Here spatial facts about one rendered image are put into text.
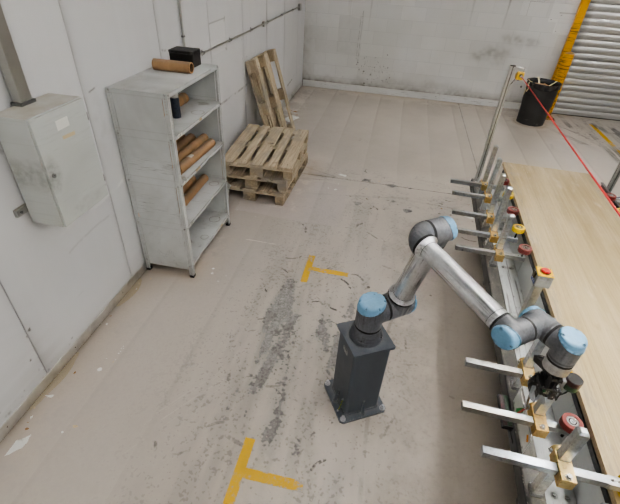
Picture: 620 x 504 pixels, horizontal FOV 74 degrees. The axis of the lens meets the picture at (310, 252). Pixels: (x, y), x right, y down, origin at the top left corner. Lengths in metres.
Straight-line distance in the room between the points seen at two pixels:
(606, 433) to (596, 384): 0.25
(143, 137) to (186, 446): 2.05
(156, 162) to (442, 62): 6.83
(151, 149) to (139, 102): 0.33
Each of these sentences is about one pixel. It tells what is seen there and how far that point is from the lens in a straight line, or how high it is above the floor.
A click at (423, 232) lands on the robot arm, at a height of 1.43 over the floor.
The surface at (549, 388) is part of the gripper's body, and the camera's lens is 1.78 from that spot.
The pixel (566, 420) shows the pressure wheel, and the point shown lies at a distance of 2.06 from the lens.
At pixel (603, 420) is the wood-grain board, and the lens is 2.16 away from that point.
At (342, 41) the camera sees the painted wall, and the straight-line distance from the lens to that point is 9.09.
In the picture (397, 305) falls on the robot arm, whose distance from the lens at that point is 2.29.
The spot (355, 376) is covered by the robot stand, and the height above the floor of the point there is 0.40.
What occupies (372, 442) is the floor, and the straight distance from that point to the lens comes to 2.77.
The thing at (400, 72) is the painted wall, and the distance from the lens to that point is 9.10.
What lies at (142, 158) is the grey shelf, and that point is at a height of 1.07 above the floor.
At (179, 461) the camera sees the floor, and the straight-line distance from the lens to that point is 2.72.
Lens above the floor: 2.38
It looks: 36 degrees down
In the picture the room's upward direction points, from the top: 4 degrees clockwise
